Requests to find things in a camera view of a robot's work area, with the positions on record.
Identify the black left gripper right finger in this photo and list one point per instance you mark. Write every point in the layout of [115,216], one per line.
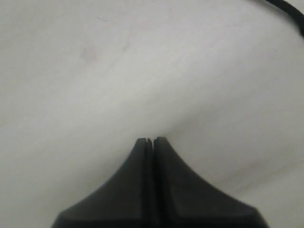
[188,201]

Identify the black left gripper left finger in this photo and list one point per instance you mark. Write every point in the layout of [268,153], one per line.
[122,202]

